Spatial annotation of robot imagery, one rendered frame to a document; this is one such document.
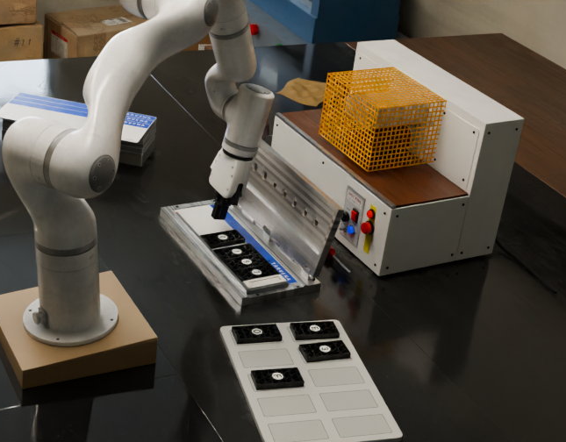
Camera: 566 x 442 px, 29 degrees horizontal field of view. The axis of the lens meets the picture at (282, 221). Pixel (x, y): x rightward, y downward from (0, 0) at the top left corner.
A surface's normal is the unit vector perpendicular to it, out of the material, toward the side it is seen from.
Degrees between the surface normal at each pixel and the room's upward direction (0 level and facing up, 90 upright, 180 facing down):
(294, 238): 76
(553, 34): 90
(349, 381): 0
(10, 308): 5
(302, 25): 90
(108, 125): 60
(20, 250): 0
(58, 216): 32
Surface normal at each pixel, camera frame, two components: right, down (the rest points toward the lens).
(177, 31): 0.28, 0.72
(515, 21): -0.88, 0.12
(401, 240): 0.49, 0.47
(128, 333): 0.04, -0.87
